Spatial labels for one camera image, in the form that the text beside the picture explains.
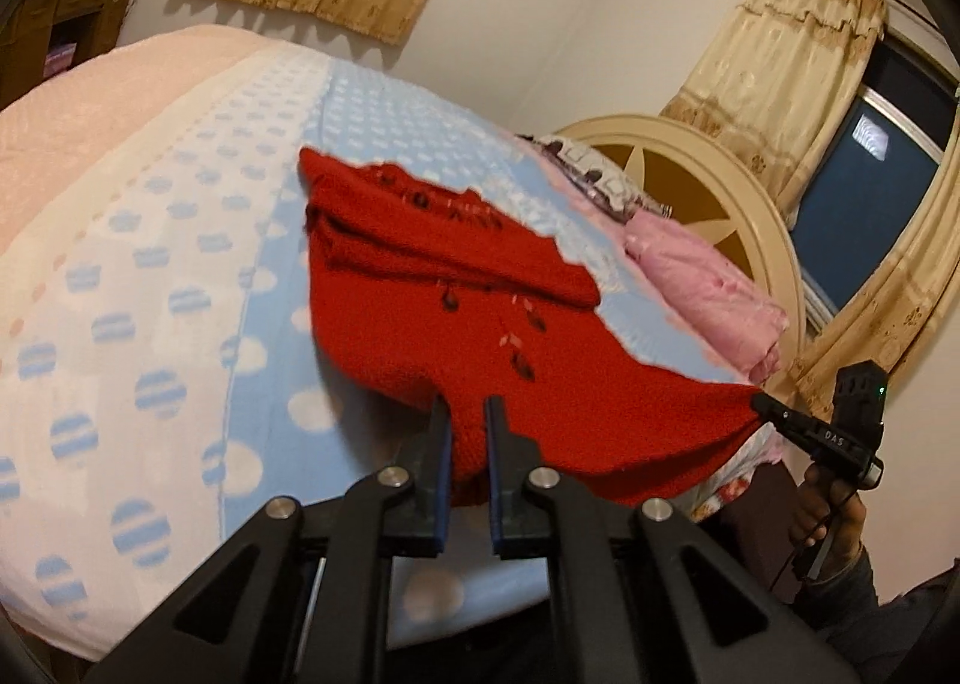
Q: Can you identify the red knit sweater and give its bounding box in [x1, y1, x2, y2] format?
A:
[299, 149, 758, 505]

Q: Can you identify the person's right hand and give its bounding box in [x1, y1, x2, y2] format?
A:
[788, 463, 867, 581]

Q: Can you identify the pink folded blanket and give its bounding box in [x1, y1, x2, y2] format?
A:
[623, 209, 789, 385]

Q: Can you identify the cream wooden headboard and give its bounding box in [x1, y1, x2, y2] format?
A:
[560, 113, 805, 364]

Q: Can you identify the polka dot bed sheet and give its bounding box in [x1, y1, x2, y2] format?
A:
[2, 26, 732, 659]

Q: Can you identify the dark window pane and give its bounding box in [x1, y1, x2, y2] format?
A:
[791, 37, 957, 328]

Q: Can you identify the grey patterned pillow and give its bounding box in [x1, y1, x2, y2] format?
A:
[523, 135, 672, 224]

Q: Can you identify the beige curtain right window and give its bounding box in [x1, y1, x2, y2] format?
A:
[662, 0, 958, 414]

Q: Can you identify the dark wooden desk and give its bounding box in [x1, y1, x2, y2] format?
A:
[2, 0, 133, 107]

